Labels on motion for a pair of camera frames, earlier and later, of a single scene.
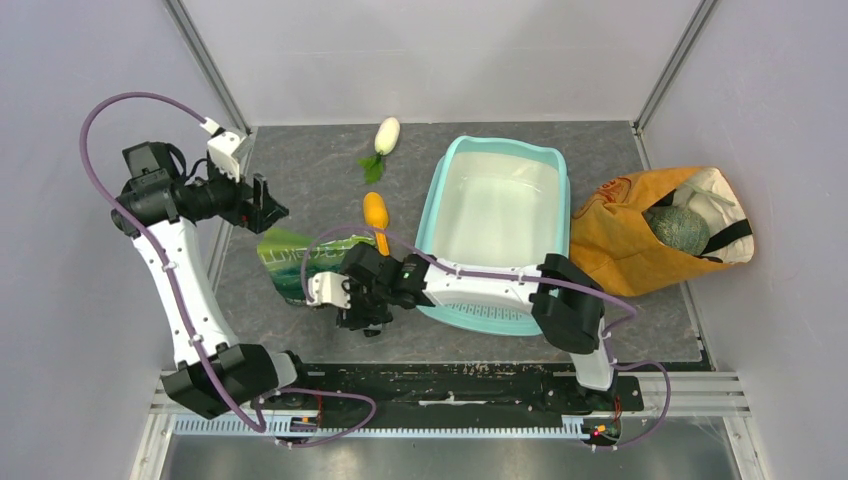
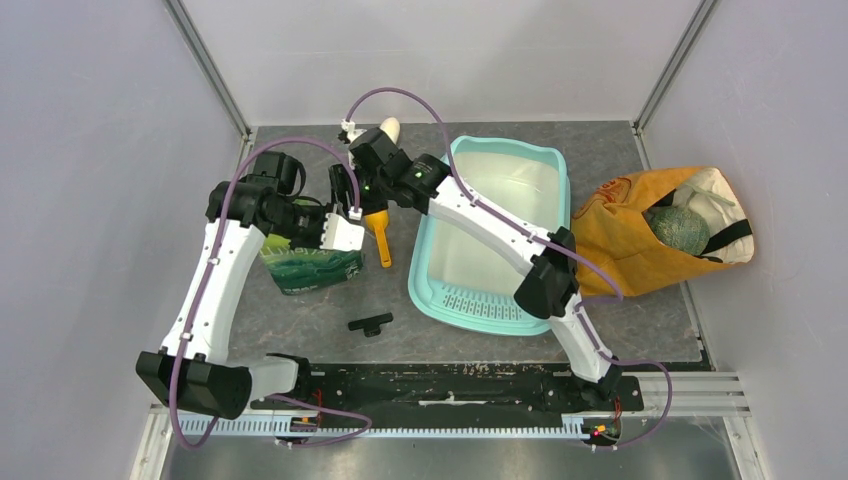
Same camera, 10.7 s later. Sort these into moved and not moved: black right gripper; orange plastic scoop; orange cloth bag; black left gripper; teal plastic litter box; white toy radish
Moved: black left gripper; black right gripper
Not moved: orange cloth bag; teal plastic litter box; orange plastic scoop; white toy radish
